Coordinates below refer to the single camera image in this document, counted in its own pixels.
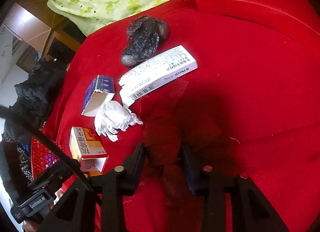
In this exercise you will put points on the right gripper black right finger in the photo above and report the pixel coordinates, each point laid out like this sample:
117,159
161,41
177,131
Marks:
231,203

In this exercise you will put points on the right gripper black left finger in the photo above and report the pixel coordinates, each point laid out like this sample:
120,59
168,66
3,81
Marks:
75,210

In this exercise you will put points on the orange white medicine box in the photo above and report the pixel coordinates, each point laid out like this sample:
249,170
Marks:
87,149

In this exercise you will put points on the white tissue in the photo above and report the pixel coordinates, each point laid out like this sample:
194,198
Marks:
112,117

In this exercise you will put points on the blue medicine box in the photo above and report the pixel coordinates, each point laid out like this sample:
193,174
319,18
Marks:
100,89

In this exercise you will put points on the long white medicine box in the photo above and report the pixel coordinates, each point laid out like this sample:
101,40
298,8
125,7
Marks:
154,73

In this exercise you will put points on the black plastic bag trash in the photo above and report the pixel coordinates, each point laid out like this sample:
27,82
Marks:
144,34

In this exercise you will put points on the person's left hand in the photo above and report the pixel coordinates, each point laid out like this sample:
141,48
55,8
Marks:
32,224

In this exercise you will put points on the red plastic mesh basket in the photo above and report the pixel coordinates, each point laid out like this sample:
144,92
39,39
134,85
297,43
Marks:
42,158

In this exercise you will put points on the black white floral garment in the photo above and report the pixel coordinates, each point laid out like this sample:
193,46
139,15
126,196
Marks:
15,170

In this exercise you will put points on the black puffer jacket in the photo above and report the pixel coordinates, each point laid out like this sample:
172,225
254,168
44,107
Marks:
36,96

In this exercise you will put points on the red fleece blanket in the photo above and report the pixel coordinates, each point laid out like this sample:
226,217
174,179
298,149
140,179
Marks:
251,107

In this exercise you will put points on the wooden headboard cabinet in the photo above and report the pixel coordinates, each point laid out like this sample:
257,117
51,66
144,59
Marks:
51,34

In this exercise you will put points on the red Nilrich shopping bag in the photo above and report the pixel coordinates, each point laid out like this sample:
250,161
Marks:
297,19

